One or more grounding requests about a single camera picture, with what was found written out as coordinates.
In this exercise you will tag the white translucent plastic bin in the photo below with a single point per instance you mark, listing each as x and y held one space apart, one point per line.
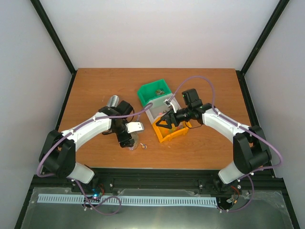
158 107

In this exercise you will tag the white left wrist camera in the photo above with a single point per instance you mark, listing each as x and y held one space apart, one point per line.
134 127

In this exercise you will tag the black aluminium frame rail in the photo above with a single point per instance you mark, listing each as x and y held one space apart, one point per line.
198 181

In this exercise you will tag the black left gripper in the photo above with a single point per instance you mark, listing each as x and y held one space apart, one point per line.
126 141

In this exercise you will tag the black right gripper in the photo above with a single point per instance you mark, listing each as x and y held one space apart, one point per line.
174 117

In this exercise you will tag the clear plastic jar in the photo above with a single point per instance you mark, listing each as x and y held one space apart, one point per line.
136 141

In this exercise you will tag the rainbow lollipop on table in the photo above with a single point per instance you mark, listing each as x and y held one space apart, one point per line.
144 146

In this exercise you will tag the silver metal scoop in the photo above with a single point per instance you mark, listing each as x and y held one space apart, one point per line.
113 101

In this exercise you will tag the green plastic bin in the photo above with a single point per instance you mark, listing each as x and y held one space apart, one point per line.
153 90

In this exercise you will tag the orange plastic bin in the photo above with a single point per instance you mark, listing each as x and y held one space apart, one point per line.
164 134

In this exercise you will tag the light blue slotted cable duct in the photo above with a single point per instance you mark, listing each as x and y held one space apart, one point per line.
139 201

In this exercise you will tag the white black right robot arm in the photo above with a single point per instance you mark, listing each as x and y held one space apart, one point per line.
250 151

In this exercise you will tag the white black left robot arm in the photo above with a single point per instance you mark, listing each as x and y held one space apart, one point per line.
58 156

